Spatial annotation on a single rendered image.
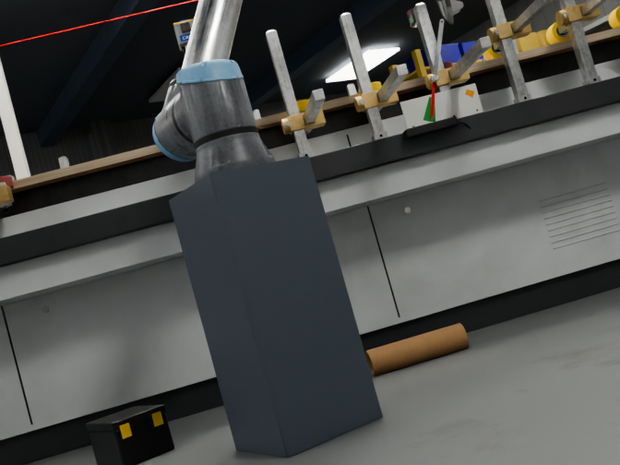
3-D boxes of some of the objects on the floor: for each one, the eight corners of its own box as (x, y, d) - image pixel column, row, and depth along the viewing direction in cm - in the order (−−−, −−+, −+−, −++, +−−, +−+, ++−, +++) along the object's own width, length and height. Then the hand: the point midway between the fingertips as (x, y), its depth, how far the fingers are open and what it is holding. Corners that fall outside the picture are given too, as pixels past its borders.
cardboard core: (375, 377, 219) (368, 351, 220) (371, 375, 227) (363, 349, 228) (470, 349, 223) (463, 323, 223) (463, 347, 231) (456, 322, 231)
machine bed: (1036, 163, 285) (963, -50, 290) (-383, 587, 226) (-444, 309, 231) (880, 189, 354) (823, 17, 359) (-237, 518, 295) (-287, 306, 300)
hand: (448, 20), depth 238 cm, fingers closed
